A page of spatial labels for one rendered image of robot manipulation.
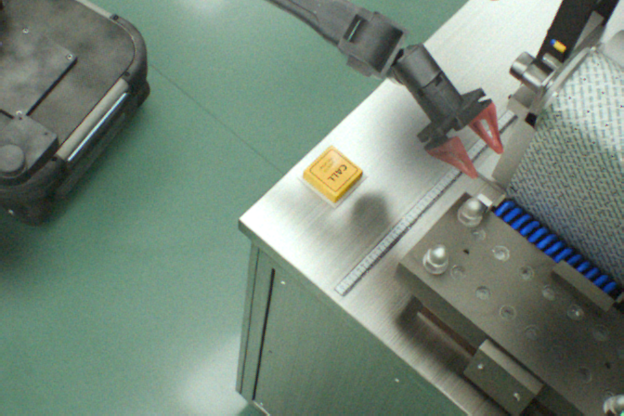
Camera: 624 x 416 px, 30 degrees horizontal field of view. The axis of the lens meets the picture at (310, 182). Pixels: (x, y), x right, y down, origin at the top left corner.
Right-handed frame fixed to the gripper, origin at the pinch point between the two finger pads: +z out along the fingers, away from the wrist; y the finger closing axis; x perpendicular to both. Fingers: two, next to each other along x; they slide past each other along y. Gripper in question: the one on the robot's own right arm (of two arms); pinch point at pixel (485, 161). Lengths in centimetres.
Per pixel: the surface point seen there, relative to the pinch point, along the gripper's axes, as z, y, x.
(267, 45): -26, -50, -136
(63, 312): -9, 38, -126
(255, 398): 28, 25, -90
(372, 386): 23.1, 24.1, -31.3
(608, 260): 21.2, -2.0, 7.6
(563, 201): 10.0, -1.7, 7.7
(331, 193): -7.3, 12.5, -22.4
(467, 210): 3.8, 6.6, -1.1
